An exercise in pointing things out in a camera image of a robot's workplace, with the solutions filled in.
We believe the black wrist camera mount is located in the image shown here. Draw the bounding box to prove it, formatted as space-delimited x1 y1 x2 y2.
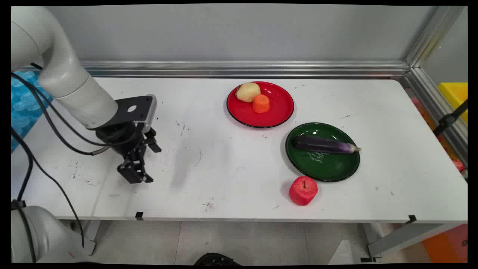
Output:
110 95 158 132

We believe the orange carrot piece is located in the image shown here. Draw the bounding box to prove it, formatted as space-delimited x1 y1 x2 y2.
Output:
252 94 270 114

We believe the black round object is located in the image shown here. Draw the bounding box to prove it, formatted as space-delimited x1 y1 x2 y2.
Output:
193 253 242 266

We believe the side aluminium frame rail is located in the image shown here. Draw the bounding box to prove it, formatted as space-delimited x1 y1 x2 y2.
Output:
401 67 468 168

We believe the horizontal aluminium frame rail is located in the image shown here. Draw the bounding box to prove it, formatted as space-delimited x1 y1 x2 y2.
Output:
15 61 411 79

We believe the white slanted table leg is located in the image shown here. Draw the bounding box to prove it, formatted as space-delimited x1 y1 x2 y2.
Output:
360 223 460 263

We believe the blue patterned sheet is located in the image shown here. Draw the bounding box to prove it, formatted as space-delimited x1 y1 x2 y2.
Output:
11 70 53 154

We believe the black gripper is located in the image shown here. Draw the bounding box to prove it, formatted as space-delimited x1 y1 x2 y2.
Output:
95 121 162 184

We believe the upright aluminium frame post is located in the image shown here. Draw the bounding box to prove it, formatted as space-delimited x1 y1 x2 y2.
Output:
405 6 466 68

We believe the green plate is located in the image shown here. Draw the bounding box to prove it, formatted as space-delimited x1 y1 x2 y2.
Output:
285 122 360 183

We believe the black hanging cable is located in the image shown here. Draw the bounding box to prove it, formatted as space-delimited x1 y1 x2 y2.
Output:
11 128 85 248

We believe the purple eggplant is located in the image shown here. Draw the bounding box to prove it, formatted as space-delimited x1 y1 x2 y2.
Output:
292 135 362 154

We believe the red plate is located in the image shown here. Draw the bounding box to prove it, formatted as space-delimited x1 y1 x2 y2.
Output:
226 81 295 129

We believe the black cable to gripper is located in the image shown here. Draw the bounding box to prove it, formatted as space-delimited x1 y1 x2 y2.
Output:
11 63 112 156

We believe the red apple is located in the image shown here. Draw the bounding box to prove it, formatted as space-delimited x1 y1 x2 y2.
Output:
288 176 319 206

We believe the orange box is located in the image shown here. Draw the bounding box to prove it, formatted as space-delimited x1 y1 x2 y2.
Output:
421 223 468 264

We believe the yellow potato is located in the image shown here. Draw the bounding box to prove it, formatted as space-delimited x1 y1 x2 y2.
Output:
235 82 261 103

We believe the yellow plastic bin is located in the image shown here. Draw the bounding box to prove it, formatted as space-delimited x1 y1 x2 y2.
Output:
438 82 468 124

